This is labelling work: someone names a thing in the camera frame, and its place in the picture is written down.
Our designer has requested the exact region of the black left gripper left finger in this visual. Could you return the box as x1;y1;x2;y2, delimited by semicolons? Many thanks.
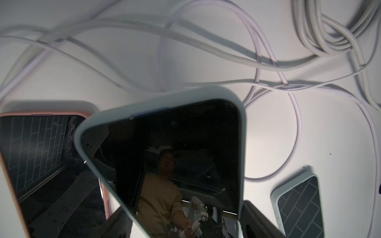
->
92;207;133;238

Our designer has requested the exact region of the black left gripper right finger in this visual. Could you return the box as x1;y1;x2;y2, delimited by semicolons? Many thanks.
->
239;200;286;238

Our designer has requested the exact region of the black phone right side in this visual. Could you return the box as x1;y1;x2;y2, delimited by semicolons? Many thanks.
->
270;171;325;238

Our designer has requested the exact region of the thin white charging cable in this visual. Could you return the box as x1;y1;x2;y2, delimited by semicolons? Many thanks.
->
0;34;367;96

